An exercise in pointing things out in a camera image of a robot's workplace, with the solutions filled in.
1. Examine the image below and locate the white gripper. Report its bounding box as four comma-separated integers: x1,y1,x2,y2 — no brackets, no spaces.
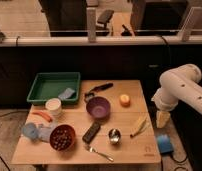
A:
151,92,172,128

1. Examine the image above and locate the orange yellow apple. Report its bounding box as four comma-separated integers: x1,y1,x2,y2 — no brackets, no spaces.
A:
119,94,130,107

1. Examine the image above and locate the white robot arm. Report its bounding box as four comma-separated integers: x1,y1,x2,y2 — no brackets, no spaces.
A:
151,64,202,128

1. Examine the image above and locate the shiny metal cup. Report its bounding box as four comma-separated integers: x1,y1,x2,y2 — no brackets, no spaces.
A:
108,129,121,145

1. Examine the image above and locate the white paper cup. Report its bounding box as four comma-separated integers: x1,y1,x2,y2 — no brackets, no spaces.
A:
45,98,62,116

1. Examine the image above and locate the yellow banana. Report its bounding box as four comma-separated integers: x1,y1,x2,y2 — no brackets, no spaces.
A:
130,116,147,138

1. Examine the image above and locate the wooden table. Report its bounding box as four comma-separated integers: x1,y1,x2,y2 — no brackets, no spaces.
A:
12,80,161,165

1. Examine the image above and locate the purple bowl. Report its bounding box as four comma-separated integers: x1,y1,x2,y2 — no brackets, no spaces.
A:
86,96,111,119

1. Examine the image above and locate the silver fork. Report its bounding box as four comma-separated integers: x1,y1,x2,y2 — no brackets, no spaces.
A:
84,144,114,162

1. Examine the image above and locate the black remote control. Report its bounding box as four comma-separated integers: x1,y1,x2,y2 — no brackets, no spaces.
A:
82,122,101,144

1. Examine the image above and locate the blue grey sponge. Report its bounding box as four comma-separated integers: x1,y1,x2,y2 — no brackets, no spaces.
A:
58,88,75,100

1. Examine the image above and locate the red bowl with beans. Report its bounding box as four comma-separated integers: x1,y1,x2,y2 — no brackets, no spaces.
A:
50,124,76,151

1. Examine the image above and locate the green plastic tray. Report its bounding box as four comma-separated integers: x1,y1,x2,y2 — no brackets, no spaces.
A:
27,72,81,105

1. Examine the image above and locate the orange carrot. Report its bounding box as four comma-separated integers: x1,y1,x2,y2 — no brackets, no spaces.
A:
32,111,52,122

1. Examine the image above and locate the black office chair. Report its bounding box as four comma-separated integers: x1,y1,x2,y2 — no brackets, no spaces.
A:
96,10,114,30

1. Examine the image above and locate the clear plastic bag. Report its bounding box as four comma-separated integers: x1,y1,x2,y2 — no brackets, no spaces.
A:
38,123,57,142

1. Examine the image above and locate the black handled peeler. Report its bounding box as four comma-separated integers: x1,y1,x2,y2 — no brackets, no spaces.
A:
84,83,113,98

